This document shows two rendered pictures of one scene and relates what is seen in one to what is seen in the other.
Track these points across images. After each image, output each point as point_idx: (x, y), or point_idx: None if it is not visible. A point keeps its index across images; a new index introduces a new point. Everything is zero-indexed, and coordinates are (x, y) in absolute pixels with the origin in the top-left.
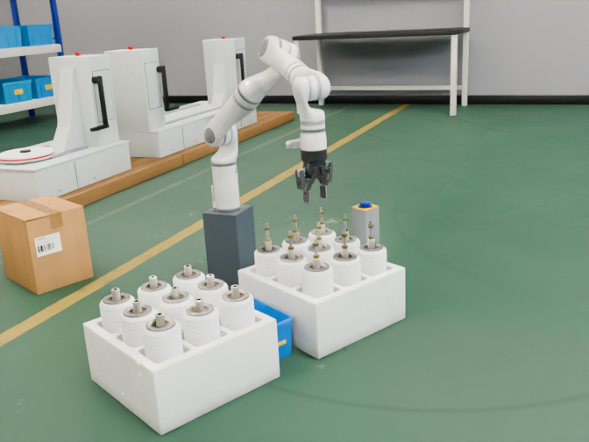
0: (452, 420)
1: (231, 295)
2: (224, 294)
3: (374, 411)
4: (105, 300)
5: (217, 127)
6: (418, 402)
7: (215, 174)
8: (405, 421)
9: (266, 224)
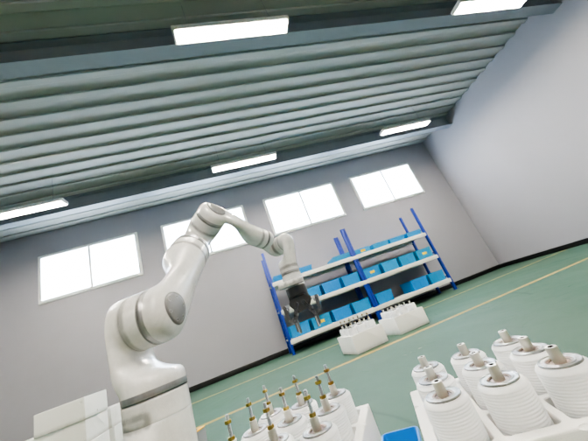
0: (384, 409)
1: (429, 365)
2: (432, 367)
3: (409, 417)
4: (577, 357)
5: (187, 290)
6: (383, 419)
7: (185, 405)
8: (402, 410)
9: (306, 390)
